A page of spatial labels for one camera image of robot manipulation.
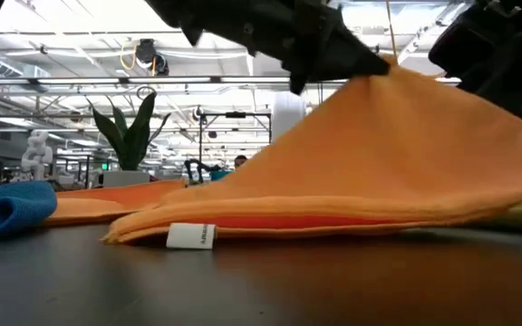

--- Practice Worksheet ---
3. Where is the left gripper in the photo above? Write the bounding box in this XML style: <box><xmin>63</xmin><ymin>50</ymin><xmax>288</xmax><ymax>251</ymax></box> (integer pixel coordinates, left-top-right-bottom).
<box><xmin>181</xmin><ymin>0</ymin><xmax>392</xmax><ymax>95</ymax></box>

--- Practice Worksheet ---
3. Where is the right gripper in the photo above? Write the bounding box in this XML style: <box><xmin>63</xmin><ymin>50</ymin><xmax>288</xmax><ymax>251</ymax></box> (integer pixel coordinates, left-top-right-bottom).
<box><xmin>427</xmin><ymin>0</ymin><xmax>522</xmax><ymax>124</ymax></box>

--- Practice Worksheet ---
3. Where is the orange microfiber towel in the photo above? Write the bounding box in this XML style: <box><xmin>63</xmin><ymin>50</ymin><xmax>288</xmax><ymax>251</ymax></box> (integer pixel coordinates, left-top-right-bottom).
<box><xmin>101</xmin><ymin>56</ymin><xmax>522</xmax><ymax>250</ymax></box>
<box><xmin>43</xmin><ymin>178</ymin><xmax>188</xmax><ymax>227</ymax></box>

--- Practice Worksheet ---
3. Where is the blue microfiber towel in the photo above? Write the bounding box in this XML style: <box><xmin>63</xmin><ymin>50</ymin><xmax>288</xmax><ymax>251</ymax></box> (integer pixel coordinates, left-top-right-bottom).
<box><xmin>0</xmin><ymin>180</ymin><xmax>58</xmax><ymax>242</ymax></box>

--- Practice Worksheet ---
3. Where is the white building column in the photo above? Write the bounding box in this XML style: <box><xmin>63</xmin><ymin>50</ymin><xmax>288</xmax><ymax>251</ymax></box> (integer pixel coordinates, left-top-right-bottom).
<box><xmin>272</xmin><ymin>90</ymin><xmax>308</xmax><ymax>142</ymax></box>

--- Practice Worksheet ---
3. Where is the potted plant in white pot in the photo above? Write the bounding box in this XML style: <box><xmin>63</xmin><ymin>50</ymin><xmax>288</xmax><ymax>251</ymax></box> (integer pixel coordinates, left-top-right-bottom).
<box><xmin>86</xmin><ymin>90</ymin><xmax>172</xmax><ymax>189</ymax></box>

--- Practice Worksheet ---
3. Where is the white humanoid figure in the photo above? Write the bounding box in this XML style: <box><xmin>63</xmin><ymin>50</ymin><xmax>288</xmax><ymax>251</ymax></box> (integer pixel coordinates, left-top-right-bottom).
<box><xmin>20</xmin><ymin>129</ymin><xmax>54</xmax><ymax>182</ymax></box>

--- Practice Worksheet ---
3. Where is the yellow hanging cable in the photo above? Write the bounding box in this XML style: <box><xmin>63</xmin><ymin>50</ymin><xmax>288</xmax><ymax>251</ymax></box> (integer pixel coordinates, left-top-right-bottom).
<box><xmin>384</xmin><ymin>0</ymin><xmax>399</xmax><ymax>60</ymax></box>

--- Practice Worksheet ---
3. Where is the black ceiling cable reel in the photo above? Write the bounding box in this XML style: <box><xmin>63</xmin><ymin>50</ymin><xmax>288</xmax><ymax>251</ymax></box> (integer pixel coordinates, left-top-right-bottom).
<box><xmin>133</xmin><ymin>38</ymin><xmax>170</xmax><ymax>77</ymax></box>

